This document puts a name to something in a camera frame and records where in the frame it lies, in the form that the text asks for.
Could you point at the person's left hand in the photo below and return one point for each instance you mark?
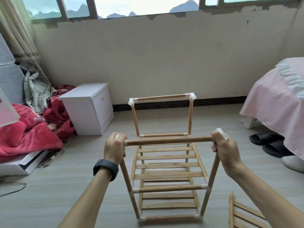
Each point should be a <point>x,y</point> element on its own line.
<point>115,148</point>

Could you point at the person's right hand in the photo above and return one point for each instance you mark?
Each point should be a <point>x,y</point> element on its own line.
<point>227,152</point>

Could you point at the single white connector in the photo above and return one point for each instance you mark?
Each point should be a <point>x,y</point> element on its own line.
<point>198,216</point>
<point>135,190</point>
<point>205,186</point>
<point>141,219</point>
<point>192,96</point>
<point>117,136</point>
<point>221,133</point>
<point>132,101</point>

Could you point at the person's right forearm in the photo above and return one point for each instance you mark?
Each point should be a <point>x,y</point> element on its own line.
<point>266,201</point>

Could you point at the person's left forearm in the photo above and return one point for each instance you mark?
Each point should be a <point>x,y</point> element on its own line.
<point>85,204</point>

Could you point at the black smartwatch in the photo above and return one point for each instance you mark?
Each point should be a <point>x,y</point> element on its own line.
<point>105,167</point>

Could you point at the white bed leg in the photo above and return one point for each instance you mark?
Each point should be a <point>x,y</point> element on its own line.
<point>250,122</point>

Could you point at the black slipper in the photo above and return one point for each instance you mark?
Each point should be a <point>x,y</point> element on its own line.
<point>262,138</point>
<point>275,148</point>

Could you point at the white box cabinet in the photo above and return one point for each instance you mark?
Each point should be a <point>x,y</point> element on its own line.
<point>83,109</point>

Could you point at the white shoe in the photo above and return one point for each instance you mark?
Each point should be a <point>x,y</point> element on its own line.
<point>293,163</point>

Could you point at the pink ruffled bed skirt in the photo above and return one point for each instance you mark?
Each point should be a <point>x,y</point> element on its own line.
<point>280,102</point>

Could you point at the red fleece blanket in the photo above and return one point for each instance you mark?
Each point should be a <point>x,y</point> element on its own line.
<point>28,133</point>

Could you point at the flat white box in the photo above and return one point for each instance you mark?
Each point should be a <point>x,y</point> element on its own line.
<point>21,163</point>

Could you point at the pale green cloth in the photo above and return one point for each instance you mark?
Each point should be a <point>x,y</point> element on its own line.
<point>38,90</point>

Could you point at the white plastic door panel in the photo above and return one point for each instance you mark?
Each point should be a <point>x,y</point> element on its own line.
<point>5,111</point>

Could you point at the window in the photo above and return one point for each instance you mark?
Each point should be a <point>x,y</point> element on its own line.
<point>142,4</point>

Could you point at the green striped curtain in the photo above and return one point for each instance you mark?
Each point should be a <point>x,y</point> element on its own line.
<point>19,35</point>

